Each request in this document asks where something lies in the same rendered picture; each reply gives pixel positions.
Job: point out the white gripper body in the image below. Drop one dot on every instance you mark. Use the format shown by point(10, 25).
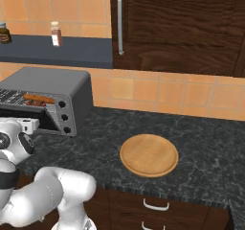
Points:
point(33, 126)

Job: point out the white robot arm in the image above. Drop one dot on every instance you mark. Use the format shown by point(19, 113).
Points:
point(38, 195)

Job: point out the dark toaster oven door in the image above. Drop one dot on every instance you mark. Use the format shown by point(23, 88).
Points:
point(48, 122)

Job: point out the kebab skewer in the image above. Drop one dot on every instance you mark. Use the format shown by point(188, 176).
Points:
point(35, 103)

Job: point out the baguette bread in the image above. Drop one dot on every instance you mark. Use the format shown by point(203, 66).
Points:
point(38, 98)

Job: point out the black toaster oven knob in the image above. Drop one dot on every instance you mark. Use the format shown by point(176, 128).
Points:
point(67, 130)
point(62, 104)
point(64, 117)

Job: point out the grey toaster oven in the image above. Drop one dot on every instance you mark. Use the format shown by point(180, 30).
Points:
point(57, 80)

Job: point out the dark wood cupboard door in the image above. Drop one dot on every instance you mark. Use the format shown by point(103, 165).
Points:
point(182, 26)
point(240, 59)

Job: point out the brown spice bottle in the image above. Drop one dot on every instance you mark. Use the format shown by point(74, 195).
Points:
point(56, 34)

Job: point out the dark jar with label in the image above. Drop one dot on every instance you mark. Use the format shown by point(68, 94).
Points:
point(4, 34)

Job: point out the round wooden board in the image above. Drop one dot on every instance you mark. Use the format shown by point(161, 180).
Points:
point(149, 155)

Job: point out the dark wood drawer front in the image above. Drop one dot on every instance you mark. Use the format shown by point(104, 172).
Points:
point(188, 206)
point(127, 225)

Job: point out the dark grey wall shelf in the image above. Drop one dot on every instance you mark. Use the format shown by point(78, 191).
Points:
point(63, 51)

